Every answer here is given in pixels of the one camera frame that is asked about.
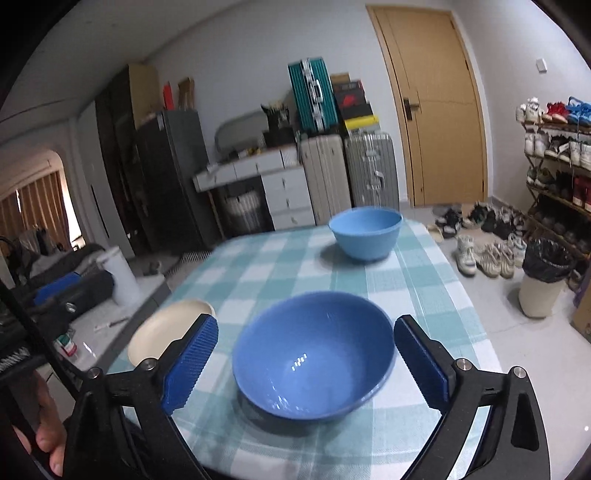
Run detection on wooden door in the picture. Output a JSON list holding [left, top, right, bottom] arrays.
[[369, 6, 488, 206]]

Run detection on beige hard suitcase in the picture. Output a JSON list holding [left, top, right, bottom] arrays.
[[300, 135, 352, 225]]

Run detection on white high-top sneaker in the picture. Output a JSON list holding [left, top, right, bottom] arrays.
[[455, 235, 477, 277]]

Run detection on white trash bin black bag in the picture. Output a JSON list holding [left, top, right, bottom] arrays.
[[518, 237, 575, 319]]

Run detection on white drawer desk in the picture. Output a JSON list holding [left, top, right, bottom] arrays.
[[193, 145, 315, 230]]

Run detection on large blue bowl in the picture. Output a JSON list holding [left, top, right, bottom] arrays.
[[231, 291, 397, 421]]

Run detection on silver hard suitcase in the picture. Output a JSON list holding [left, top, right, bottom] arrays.
[[345, 132, 400, 210]]

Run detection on teal checked tablecloth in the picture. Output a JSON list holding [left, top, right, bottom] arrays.
[[165, 221, 500, 479]]

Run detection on person's hand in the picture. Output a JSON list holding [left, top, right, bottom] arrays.
[[10, 371, 67, 477]]

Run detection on small plastic bottle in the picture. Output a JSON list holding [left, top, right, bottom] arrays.
[[54, 333, 78, 360]]

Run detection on wooden shoe rack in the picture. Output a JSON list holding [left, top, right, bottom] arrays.
[[521, 122, 590, 263]]

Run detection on stacked shoe boxes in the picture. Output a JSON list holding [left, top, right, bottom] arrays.
[[331, 73, 381, 137]]

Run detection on woven laundry basket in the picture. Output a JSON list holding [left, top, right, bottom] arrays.
[[223, 190, 263, 235]]

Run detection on teal hard suitcase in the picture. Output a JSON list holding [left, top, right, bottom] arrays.
[[287, 58, 339, 134]]

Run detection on beige slippers pair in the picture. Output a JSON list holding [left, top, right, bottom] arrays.
[[427, 224, 444, 243]]

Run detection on white electric kettle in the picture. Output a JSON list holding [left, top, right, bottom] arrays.
[[96, 246, 141, 307]]

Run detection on cream plate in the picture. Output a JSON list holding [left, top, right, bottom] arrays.
[[127, 300, 215, 367]]

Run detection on black refrigerator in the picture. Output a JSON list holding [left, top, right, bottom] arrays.
[[135, 110, 221, 253]]

